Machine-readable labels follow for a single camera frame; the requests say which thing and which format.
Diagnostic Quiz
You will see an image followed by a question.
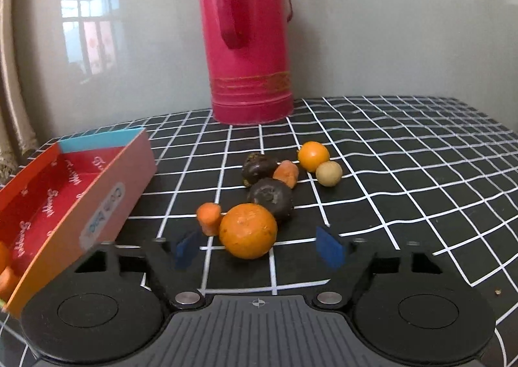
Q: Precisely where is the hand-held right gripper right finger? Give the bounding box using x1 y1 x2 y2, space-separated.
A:
311 225 443 306

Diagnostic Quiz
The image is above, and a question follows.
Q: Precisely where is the small orange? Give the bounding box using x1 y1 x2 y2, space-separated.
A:
298 141 330 173

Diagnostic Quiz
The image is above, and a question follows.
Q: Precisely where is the red cardboard box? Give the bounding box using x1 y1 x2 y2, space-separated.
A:
0 127 158 319

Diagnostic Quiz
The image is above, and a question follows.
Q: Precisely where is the carrot piece in box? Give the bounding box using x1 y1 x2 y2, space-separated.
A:
0 267 21 300

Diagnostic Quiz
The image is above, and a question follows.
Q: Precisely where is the beige curtain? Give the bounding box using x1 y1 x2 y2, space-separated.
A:
0 0 40 177

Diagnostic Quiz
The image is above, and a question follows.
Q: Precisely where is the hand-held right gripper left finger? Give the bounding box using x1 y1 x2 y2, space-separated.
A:
74 230 204 306

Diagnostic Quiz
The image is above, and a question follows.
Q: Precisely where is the tan longan fruit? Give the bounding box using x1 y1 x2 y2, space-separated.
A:
316 161 343 187

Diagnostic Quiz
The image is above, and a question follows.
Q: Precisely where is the black grid tablecloth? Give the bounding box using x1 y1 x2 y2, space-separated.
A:
0 95 518 367

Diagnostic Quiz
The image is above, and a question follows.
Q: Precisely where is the dark mangosteen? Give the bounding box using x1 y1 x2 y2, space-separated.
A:
247 178 294 223
242 152 281 185

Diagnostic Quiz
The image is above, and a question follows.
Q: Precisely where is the red thermos flask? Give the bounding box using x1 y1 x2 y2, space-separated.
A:
195 0 295 126

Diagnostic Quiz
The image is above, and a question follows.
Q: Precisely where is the large orange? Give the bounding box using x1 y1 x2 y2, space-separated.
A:
219 204 278 260

